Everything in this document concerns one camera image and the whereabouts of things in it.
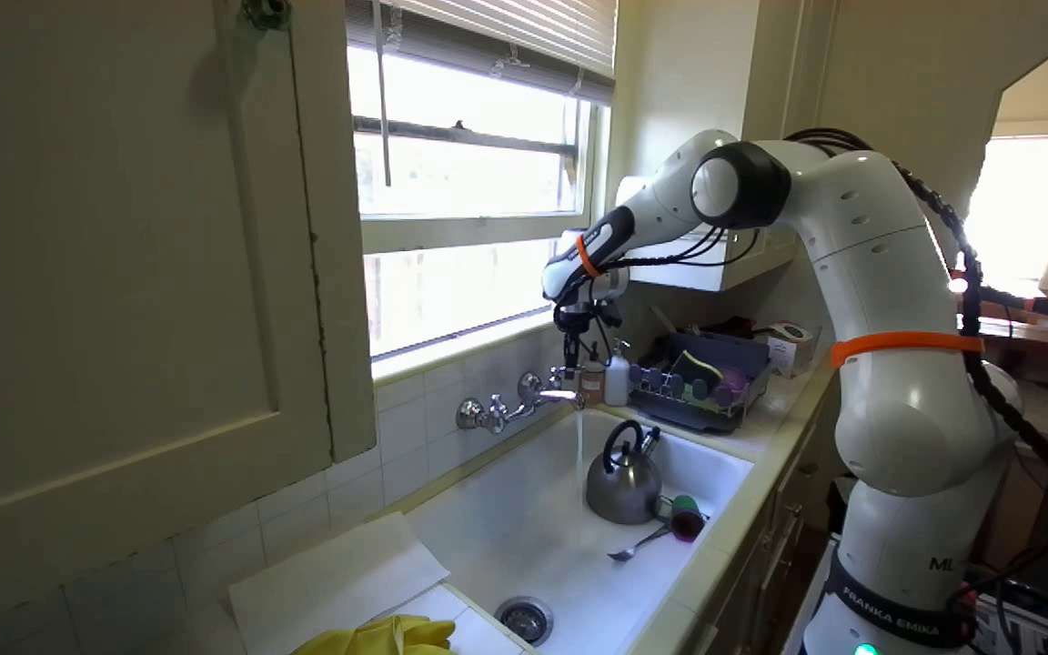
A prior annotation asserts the white porcelain sink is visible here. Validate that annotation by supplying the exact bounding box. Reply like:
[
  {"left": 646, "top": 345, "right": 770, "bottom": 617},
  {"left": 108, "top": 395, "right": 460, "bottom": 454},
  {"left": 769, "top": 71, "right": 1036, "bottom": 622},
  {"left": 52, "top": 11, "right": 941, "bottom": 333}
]
[{"left": 409, "top": 404, "right": 757, "bottom": 655}]

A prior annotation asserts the cream base cabinet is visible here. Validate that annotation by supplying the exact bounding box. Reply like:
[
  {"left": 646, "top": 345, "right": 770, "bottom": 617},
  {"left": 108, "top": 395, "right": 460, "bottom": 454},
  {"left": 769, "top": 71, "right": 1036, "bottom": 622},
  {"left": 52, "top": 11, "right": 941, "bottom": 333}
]
[{"left": 681, "top": 396, "right": 844, "bottom": 655}]

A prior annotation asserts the dark cabinet latch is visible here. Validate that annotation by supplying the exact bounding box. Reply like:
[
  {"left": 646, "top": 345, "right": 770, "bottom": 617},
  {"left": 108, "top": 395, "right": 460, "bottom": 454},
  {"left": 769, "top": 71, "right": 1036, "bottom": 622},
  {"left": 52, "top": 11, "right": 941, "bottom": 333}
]
[{"left": 240, "top": 0, "right": 296, "bottom": 36}]

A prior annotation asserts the chrome wall faucet spout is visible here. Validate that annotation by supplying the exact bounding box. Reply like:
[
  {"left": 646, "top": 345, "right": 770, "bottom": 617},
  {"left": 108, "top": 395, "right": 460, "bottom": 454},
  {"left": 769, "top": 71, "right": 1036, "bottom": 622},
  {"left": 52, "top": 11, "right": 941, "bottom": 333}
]
[{"left": 510, "top": 367, "right": 585, "bottom": 424}]

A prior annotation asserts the metal spoon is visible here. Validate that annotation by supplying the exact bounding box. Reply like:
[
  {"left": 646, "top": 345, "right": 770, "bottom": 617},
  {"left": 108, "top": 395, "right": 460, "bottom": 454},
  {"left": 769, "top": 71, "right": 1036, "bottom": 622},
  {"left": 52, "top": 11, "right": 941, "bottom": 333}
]
[{"left": 606, "top": 522, "right": 676, "bottom": 569}]

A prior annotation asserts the orange strap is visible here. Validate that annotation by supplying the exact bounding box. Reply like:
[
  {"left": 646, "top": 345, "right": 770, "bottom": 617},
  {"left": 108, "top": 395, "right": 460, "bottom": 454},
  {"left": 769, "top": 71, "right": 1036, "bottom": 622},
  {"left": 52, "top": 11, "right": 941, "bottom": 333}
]
[
  {"left": 568, "top": 230, "right": 606, "bottom": 280},
  {"left": 824, "top": 327, "right": 985, "bottom": 377}
]

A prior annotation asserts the yellow rubber glove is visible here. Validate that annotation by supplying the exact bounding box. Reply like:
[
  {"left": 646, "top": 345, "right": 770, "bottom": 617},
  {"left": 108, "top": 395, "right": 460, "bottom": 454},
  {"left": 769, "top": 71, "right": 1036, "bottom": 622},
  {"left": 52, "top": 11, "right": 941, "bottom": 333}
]
[{"left": 291, "top": 611, "right": 462, "bottom": 655}]

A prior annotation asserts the white soap bottle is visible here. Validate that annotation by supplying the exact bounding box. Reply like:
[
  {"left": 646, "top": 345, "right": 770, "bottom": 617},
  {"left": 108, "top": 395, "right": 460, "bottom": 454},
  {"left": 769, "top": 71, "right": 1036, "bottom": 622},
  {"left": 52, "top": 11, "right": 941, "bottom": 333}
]
[{"left": 602, "top": 352, "right": 632, "bottom": 411}]

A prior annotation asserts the white box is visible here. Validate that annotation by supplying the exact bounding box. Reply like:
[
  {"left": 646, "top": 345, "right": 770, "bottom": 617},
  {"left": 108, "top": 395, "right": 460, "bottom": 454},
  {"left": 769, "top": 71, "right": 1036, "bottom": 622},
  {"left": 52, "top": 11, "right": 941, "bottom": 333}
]
[{"left": 763, "top": 322, "right": 818, "bottom": 378}]

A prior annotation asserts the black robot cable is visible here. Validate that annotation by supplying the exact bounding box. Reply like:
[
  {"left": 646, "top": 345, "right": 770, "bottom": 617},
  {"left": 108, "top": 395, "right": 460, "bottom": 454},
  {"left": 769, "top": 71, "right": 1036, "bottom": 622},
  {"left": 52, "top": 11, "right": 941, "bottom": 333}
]
[{"left": 547, "top": 125, "right": 1048, "bottom": 655}]

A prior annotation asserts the steel kettle with black handle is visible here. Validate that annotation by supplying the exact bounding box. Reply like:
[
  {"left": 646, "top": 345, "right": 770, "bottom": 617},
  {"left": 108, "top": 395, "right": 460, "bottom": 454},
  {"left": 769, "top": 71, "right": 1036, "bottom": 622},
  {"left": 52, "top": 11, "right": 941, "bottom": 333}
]
[{"left": 582, "top": 414, "right": 671, "bottom": 528}]

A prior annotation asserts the kitchen window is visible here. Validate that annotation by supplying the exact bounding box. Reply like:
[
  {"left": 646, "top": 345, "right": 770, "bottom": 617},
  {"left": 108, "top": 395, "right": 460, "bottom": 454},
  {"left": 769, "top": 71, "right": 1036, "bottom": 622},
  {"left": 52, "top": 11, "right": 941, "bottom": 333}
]
[{"left": 347, "top": 0, "right": 618, "bottom": 384}]

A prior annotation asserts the dark pump soap bottle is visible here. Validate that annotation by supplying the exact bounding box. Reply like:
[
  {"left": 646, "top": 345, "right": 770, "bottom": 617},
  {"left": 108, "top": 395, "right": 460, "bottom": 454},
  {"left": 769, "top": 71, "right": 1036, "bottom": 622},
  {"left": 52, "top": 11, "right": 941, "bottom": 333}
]
[{"left": 579, "top": 361, "right": 607, "bottom": 409}]

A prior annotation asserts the wooden background table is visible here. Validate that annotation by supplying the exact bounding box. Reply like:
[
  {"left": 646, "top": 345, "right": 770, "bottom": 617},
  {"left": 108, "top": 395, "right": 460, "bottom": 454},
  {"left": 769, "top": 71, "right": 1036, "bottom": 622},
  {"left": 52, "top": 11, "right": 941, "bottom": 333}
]
[{"left": 978, "top": 289, "right": 1048, "bottom": 404}]

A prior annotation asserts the white window blind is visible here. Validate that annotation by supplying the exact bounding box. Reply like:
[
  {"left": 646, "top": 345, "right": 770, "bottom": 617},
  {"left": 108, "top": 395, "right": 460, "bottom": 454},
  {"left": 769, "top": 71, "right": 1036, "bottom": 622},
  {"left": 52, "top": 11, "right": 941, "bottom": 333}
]
[{"left": 374, "top": 0, "right": 624, "bottom": 82}]

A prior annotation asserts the dark dish rack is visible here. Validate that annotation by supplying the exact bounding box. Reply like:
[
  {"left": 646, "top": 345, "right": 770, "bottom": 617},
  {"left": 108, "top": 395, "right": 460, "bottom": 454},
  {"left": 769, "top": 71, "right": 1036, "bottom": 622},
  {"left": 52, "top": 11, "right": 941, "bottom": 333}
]
[{"left": 627, "top": 322, "right": 780, "bottom": 437}]

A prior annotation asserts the blind wand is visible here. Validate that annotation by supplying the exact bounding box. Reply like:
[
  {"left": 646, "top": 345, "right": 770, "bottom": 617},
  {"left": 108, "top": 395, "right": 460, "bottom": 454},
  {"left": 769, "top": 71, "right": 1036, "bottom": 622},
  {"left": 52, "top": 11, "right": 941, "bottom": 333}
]
[{"left": 370, "top": 0, "right": 392, "bottom": 193}]

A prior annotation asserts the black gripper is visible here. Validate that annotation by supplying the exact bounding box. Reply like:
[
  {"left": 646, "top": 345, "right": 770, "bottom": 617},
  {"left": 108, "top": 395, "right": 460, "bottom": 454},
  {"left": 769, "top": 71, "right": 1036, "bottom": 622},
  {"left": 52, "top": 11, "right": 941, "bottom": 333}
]
[{"left": 550, "top": 289, "right": 627, "bottom": 378}]

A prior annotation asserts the metal sink drain strainer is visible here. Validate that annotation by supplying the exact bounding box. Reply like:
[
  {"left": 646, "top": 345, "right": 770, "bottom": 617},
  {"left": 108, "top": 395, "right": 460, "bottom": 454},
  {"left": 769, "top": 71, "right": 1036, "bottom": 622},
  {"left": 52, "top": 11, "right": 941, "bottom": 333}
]
[{"left": 496, "top": 592, "right": 556, "bottom": 647}]

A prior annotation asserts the bright background window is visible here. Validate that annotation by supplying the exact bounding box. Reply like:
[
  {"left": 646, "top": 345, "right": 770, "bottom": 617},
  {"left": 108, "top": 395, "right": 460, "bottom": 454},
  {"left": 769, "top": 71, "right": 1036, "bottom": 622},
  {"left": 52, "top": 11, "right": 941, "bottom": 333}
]
[{"left": 957, "top": 130, "right": 1048, "bottom": 299}]

